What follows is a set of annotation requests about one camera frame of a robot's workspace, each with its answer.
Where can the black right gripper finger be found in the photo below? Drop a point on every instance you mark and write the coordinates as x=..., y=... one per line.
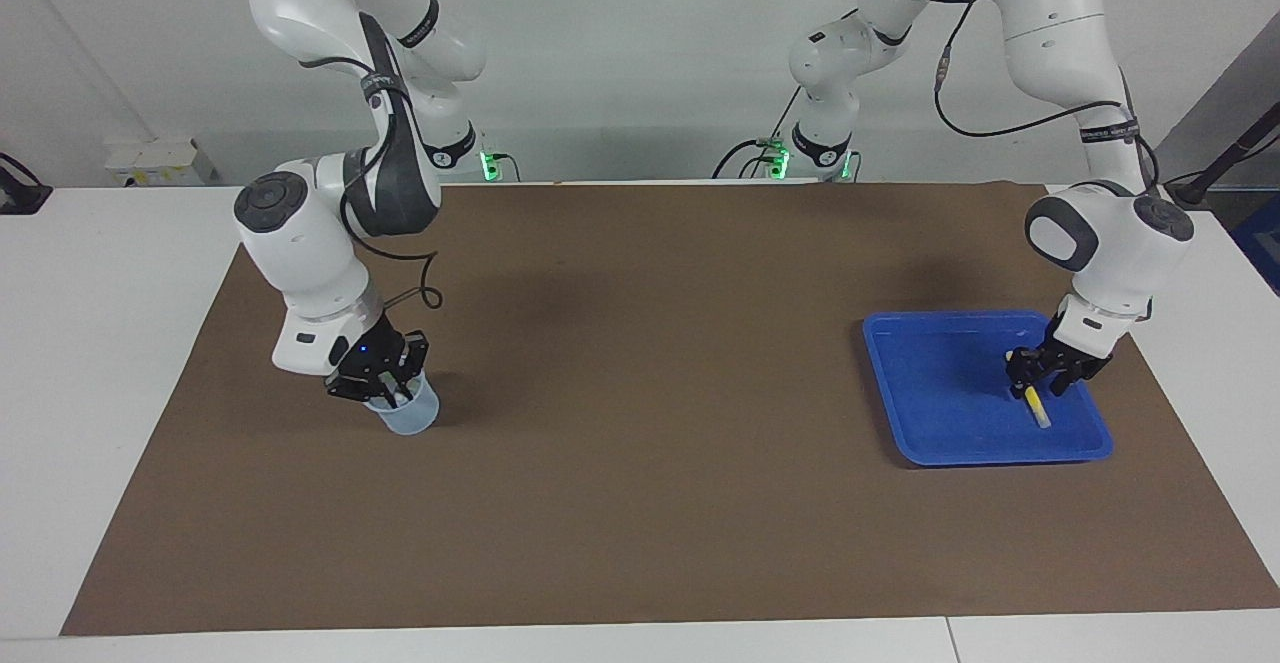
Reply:
x=385, y=391
x=417, y=358

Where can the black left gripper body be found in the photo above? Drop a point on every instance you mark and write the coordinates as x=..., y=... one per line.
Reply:
x=1070, y=353

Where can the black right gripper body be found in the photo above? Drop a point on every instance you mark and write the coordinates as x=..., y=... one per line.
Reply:
x=365, y=358

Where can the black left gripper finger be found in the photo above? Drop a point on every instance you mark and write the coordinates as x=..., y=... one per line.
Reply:
x=1075, y=381
x=1020, y=371

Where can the yellow pen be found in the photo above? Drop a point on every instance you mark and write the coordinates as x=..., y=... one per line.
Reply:
x=1038, y=408

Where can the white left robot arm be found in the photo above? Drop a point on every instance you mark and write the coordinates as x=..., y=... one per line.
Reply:
x=1060, y=43

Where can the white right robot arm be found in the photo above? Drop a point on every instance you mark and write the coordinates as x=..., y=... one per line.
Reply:
x=310, y=243

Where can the blue plastic tray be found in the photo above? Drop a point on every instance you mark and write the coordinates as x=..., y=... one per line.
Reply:
x=960, y=413

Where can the clear plastic cup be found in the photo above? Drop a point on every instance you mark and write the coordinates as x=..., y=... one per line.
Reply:
x=410, y=421

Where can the blue box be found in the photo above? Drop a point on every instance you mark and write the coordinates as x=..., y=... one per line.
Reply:
x=1262, y=243

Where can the black stand pole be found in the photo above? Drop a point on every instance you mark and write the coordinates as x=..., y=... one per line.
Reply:
x=1225, y=163

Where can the brown table mat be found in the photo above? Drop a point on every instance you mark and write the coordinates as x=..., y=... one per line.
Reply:
x=650, y=493

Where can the white power strip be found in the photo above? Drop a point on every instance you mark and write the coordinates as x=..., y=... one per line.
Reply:
x=160, y=163

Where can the black clamp mount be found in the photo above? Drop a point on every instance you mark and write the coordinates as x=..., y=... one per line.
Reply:
x=20, y=193

